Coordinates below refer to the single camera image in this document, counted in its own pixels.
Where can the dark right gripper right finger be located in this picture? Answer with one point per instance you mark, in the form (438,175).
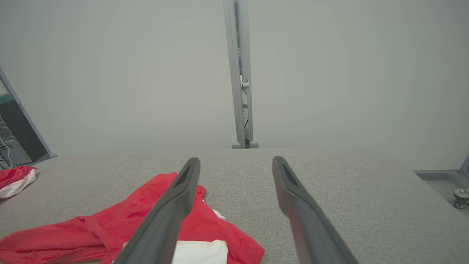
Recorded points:
(311,231)

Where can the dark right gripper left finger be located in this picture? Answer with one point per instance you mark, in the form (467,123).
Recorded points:
(165,223)

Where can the red basketball jersey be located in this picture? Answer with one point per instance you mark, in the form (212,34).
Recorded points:
(110,227)

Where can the red shorts with white trim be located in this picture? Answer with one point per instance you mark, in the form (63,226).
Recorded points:
(14,179)

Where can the grey caster wheel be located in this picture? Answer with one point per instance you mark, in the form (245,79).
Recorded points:
(461,200)

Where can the black computer tower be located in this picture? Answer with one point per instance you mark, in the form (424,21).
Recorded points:
(18,126)

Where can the grey partition base rail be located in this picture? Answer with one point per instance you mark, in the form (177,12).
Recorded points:
(436,175)

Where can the grey partition post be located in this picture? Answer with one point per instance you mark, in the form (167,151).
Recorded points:
(29,124)
(236,73)

